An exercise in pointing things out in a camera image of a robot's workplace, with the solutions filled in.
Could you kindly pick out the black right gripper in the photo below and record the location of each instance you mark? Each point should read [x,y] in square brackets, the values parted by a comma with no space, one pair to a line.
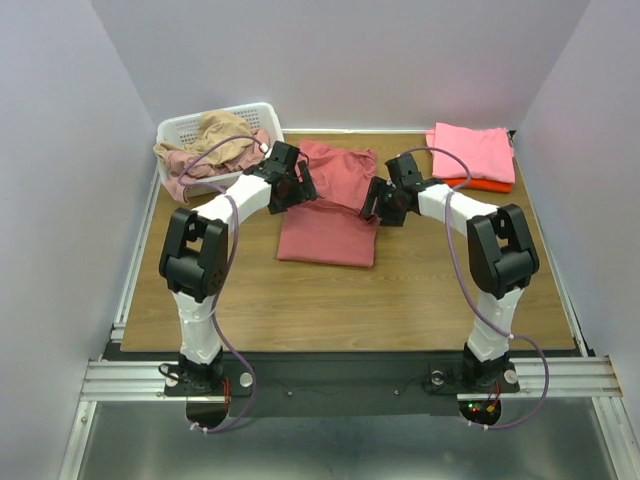
[373,198]

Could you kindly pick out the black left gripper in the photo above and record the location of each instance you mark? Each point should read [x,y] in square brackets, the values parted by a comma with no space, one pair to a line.
[304,180]

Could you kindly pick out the dusty red t-shirt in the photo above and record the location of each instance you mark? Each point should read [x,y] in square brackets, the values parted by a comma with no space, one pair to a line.
[329,229]

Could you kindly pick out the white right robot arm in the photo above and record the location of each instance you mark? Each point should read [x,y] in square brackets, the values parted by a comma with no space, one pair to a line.
[491,247]

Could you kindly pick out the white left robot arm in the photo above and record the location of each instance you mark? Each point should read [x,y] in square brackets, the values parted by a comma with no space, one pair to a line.
[197,255]

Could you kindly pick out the white plastic laundry basket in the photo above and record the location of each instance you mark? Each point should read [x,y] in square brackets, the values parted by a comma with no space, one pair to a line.
[180,130]

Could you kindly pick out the folded orange t-shirt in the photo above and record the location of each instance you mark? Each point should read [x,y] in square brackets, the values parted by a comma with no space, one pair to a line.
[480,184]

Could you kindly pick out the folded light pink t-shirt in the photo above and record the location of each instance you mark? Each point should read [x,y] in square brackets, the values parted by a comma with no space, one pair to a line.
[487,153]

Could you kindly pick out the beige t-shirt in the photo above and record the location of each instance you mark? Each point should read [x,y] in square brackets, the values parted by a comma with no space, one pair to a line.
[213,127]

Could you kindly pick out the mauve pink t-shirt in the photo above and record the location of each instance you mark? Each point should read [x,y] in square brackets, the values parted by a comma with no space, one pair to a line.
[178,161]

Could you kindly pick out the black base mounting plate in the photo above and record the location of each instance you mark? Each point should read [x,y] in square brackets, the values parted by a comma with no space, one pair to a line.
[323,384]

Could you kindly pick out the aluminium table frame rail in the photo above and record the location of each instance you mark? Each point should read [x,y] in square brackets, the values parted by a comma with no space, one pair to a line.
[134,377]

